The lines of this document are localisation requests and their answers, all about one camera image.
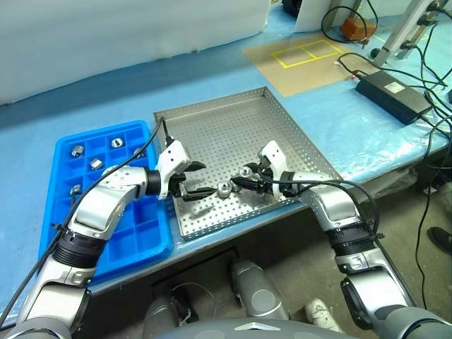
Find black device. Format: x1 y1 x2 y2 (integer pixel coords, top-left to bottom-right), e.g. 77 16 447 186
281 0 304 17

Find white sneaker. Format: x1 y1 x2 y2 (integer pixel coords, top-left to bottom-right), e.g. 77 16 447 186
305 298 343 333

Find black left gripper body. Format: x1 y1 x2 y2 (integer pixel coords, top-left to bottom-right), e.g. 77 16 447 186
169 172 190 201

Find blue compartment tray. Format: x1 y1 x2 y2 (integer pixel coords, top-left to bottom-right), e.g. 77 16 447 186
37 119 174 287

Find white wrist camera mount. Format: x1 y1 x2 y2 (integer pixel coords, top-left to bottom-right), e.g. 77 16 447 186
155 140 190 201
256 140 287 197

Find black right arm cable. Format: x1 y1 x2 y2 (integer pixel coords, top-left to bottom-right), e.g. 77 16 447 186
263 178 424 311

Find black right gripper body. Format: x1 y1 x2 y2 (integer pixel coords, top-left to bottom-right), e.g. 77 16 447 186
253 160 275 194

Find white board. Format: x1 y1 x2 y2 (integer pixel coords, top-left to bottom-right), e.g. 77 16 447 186
295 0 364 32

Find black mains cable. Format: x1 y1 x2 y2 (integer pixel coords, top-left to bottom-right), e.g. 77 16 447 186
415 112 452 310

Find silver aluminium profile stand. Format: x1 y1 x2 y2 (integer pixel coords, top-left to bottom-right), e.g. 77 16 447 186
370 0 452 68

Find perforated metal tray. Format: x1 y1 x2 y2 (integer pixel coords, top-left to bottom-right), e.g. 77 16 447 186
153 85 343 241

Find black stand base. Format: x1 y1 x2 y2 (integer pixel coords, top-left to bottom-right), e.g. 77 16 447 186
151 246 241 294

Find brown flat sheet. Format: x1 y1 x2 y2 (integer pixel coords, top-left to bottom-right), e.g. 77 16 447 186
242 33 357 97

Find white backdrop sheet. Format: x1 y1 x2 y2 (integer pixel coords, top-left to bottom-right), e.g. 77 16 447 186
0 0 273 107

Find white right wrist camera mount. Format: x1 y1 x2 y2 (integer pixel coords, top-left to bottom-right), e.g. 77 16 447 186
256 140 287 197

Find black looped cable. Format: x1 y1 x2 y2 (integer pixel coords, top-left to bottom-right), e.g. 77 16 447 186
320 4 379 47

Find black power supply cable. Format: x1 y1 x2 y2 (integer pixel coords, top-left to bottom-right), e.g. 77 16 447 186
337 52 384 78

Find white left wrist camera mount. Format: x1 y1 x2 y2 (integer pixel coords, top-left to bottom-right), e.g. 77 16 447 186
155 140 190 201

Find grey robot chest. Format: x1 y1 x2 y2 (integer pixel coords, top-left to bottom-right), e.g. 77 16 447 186
148 316 347 339

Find black shoe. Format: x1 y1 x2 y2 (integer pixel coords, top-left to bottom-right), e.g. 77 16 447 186
427 227 452 254

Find grey rounded robot thigh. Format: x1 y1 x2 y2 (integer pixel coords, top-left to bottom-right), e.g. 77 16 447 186
141 295 184 339
229 258 290 321

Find black power supply brick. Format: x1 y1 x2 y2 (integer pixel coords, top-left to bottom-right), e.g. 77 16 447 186
355 69 434 125

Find thin white wire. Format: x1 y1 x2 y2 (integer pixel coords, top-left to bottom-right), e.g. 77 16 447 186
171 282 213 322

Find brown wooden block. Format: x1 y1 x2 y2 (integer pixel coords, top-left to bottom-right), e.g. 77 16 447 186
340 16 377 42

